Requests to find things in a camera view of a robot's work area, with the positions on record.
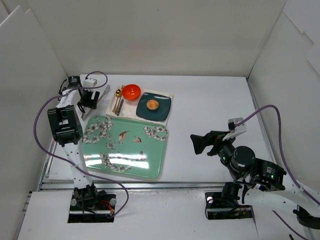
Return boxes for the silver metal tongs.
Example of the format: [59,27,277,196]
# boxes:
[81,84,111,121]

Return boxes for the round bread bun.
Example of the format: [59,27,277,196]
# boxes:
[146,99,159,111]

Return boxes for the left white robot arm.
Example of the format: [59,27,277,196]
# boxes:
[47,76,98,202]

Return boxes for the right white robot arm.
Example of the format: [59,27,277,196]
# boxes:
[190,131,320,230]

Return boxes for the gold spoon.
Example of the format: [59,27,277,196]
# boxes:
[112,88,122,113]

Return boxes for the orange bowl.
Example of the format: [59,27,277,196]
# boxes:
[121,84,141,101]

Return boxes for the dark teal square plate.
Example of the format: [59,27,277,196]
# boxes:
[136,92,172,122]

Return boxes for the green floral tray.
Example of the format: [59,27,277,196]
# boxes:
[82,115,168,179]

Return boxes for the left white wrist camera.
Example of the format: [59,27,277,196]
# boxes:
[82,78,98,89]

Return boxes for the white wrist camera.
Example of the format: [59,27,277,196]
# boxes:
[82,78,98,89]
[222,117,248,141]

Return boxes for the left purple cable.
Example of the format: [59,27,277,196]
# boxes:
[33,71,130,219]

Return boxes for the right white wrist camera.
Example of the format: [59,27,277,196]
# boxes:
[222,117,248,141]

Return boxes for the dark handled knife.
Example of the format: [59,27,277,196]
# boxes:
[116,98,124,116]

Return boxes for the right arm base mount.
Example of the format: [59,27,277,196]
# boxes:
[204,182,254,220]

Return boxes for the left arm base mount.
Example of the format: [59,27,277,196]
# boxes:
[67,190,117,224]

